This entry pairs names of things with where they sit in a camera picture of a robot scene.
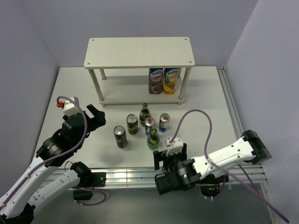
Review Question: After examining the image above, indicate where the green glass bottle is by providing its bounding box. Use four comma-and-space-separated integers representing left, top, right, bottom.
139, 103, 151, 126
147, 128, 160, 149

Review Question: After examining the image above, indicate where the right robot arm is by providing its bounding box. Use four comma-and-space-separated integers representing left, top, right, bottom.
153, 130, 272, 195

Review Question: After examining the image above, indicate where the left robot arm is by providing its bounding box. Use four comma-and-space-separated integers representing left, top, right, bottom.
0, 105, 106, 224

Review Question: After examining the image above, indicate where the white two-tier shelf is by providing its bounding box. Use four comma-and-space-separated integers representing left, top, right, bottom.
84, 37, 195, 107

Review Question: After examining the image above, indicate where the black can front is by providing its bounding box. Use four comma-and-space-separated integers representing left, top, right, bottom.
114, 126, 128, 148

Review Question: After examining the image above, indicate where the black can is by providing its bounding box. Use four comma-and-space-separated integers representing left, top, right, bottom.
114, 126, 128, 148
126, 114, 138, 135

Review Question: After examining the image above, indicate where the black can rear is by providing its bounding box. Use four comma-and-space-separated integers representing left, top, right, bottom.
126, 114, 138, 135

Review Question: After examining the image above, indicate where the blue silver can left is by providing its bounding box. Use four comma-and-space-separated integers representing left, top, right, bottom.
145, 117, 155, 136

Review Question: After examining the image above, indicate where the blue silver can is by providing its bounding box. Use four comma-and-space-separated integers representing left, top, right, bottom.
145, 117, 155, 136
159, 113, 170, 133

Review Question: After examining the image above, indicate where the blue silver can right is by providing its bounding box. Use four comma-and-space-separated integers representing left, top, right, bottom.
159, 113, 170, 133

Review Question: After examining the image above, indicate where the purple grape juice carton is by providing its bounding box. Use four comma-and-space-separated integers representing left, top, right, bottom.
149, 68, 164, 94

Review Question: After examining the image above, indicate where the yellow pineapple juice carton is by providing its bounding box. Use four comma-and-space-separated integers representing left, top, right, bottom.
162, 68, 179, 94

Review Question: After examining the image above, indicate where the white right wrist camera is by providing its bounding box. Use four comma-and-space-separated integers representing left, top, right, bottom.
165, 136, 183, 156

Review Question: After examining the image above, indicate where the aluminium front rail frame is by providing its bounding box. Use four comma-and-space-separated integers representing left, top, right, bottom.
44, 163, 268, 191

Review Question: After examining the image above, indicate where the aluminium right side rail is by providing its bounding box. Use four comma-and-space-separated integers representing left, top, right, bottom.
216, 66, 283, 224

